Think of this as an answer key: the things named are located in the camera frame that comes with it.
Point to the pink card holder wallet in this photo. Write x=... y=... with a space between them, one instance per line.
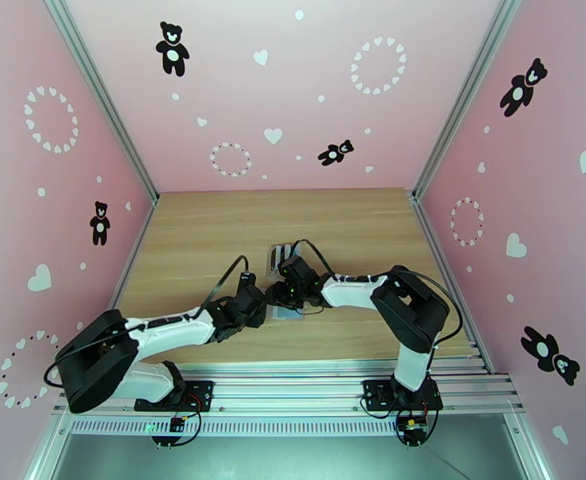
x=288 y=316

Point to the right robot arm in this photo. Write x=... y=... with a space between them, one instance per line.
x=407 y=303

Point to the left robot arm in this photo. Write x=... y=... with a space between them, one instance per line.
x=162 y=328

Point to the clear acrylic card stand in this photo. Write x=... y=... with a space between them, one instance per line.
x=272 y=258

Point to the credit card stack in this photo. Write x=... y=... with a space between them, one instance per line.
x=297 y=248
x=275 y=256
x=287 y=251

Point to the perforated metal strip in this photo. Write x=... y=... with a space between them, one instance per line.
x=292 y=426

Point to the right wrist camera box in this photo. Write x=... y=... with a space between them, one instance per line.
x=293 y=267

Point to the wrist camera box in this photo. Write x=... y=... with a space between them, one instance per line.
x=293 y=267
x=246 y=280

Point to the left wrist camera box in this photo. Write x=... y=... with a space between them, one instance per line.
x=246 y=280

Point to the aluminium base frame rails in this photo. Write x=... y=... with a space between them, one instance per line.
x=292 y=391

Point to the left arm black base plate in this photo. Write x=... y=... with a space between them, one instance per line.
x=200 y=393

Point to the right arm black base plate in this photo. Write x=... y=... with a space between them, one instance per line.
x=375 y=393

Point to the aluminium corner post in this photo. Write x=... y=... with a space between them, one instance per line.
x=465 y=93
x=102 y=93

